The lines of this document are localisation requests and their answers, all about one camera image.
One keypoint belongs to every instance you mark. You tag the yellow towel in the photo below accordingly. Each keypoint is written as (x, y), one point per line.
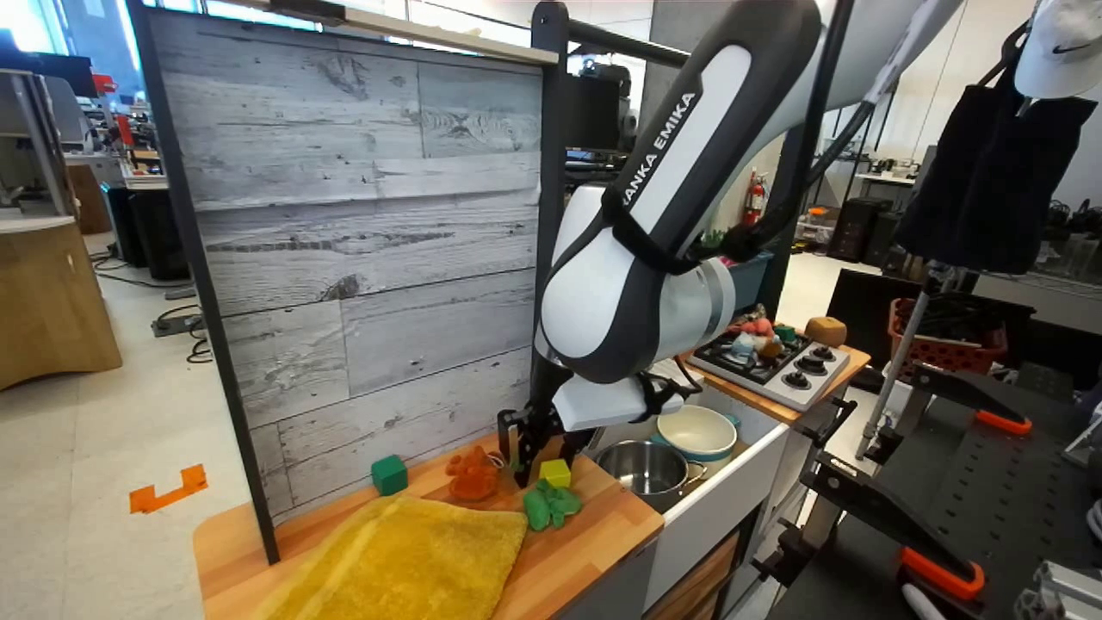
(399, 561)

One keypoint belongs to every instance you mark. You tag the black hanging bag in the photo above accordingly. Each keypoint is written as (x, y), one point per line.
(985, 172)

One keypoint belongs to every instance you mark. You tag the steel pot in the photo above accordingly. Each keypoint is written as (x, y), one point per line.
(640, 467)

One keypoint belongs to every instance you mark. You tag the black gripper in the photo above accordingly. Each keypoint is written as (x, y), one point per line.
(553, 432)

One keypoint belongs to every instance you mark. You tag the grey wood backsplash panel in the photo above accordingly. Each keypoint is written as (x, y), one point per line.
(344, 230)

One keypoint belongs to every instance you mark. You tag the black pegboard table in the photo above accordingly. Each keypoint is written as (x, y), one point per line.
(1009, 517)

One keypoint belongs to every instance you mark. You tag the brown plush toy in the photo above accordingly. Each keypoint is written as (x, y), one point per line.
(771, 349)

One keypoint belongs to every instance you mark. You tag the green plush toy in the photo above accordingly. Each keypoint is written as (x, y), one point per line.
(553, 507)

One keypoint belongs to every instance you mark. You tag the white cap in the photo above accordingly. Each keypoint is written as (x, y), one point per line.
(1062, 45)

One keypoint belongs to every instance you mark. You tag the red crate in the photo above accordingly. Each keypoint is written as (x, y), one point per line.
(950, 340)

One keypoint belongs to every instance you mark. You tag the white bowl teal rim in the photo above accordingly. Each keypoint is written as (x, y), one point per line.
(695, 432)

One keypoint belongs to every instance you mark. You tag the red fire extinguisher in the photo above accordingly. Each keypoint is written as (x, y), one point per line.
(753, 202)

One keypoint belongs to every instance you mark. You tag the grey tripod stand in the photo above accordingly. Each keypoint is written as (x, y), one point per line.
(907, 357)

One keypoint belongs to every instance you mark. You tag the toy stove black grates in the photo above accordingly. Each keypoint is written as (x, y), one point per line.
(803, 385)

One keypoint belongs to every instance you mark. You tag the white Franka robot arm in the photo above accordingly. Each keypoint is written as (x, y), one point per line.
(640, 288)

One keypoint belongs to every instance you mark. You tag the green plush cube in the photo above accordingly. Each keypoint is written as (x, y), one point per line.
(389, 473)

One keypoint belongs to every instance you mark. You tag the tan wooden cabinet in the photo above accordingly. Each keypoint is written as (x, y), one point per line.
(47, 297)

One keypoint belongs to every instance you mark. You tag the yellow plush cube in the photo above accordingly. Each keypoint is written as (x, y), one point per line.
(556, 473)

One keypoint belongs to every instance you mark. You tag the white toy sink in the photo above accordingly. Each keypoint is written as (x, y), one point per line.
(725, 505)

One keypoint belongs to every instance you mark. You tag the orange plush toy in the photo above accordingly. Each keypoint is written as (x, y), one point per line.
(473, 475)

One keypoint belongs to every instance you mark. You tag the toy food pile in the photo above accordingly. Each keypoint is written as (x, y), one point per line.
(747, 343)

